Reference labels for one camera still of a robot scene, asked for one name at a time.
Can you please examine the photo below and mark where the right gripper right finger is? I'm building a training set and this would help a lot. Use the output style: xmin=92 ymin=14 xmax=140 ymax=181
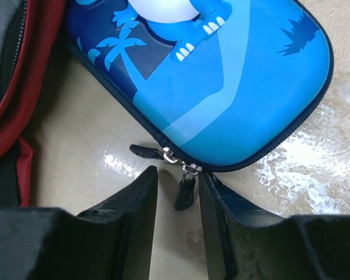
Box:
xmin=198 ymin=173 xmax=350 ymax=279

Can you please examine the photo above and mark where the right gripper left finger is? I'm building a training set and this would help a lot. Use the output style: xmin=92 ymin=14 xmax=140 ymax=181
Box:
xmin=0 ymin=166 xmax=158 ymax=279

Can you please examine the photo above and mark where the blue pencil case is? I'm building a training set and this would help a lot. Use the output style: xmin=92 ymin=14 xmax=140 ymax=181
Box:
xmin=65 ymin=1 xmax=334 ymax=211

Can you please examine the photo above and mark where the red backpack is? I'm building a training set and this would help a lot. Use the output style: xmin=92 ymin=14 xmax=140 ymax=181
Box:
xmin=0 ymin=0 xmax=65 ymax=207

